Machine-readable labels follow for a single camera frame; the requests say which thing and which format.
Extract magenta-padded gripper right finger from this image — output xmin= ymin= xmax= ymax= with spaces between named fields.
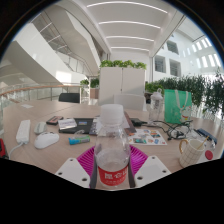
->
xmin=128 ymin=145 xmax=172 ymax=189

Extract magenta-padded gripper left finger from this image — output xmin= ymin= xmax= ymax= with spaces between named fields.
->
xmin=54 ymin=145 xmax=99 ymax=189

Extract clear red-labelled water bottle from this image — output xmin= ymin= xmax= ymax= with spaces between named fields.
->
xmin=93 ymin=103 xmax=132 ymax=191

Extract small blue-green tube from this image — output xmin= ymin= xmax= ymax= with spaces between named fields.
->
xmin=68 ymin=134 xmax=92 ymax=146

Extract colourful sticker sheet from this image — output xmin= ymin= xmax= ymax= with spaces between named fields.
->
xmin=128 ymin=128 xmax=168 ymax=147

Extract white computer mouse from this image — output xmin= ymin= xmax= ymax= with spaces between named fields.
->
xmin=33 ymin=131 xmax=60 ymax=150

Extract white grid-patterned mug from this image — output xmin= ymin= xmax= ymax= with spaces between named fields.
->
xmin=178 ymin=138 xmax=207 ymax=169

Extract black tablet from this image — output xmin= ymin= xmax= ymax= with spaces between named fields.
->
xmin=59 ymin=117 xmax=95 ymax=135

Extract white card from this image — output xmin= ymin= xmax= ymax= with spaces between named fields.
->
xmin=58 ymin=118 xmax=78 ymax=131

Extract small black case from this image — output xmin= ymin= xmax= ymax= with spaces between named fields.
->
xmin=129 ymin=117 xmax=144 ymax=127

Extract dark red phone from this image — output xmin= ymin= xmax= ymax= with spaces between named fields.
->
xmin=45 ymin=115 xmax=64 ymax=126

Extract thin wooden stirring stick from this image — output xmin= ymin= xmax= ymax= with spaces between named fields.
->
xmin=196 ymin=135 xmax=210 ymax=150

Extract tall clear drinking bottle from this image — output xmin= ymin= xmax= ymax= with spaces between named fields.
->
xmin=148 ymin=88 xmax=165 ymax=127

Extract white power strip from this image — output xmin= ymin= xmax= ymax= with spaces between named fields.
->
xmin=8 ymin=119 xmax=32 ymax=159

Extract green cat-print tote bag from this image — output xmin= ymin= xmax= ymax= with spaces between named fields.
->
xmin=163 ymin=88 xmax=193 ymax=125

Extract white chair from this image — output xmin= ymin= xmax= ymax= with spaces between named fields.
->
xmin=113 ymin=93 xmax=147 ymax=112

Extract black office chair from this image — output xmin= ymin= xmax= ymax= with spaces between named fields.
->
xmin=58 ymin=92 xmax=81 ymax=104

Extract small potted green plants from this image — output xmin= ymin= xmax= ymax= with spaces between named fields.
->
xmin=79 ymin=78 xmax=100 ymax=99

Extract white cabinet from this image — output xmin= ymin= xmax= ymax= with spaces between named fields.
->
xmin=98 ymin=67 xmax=147 ymax=106

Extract row of tall green plants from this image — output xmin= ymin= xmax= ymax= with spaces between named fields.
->
xmin=145 ymin=68 xmax=224 ymax=119

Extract green plants atop cabinet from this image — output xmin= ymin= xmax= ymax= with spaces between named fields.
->
xmin=99 ymin=59 xmax=148 ymax=70

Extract ceiling light strips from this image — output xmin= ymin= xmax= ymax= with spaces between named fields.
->
xmin=86 ymin=0 xmax=169 ymax=53

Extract tangled black cables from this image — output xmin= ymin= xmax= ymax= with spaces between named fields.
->
xmin=153 ymin=119 xmax=198 ymax=141

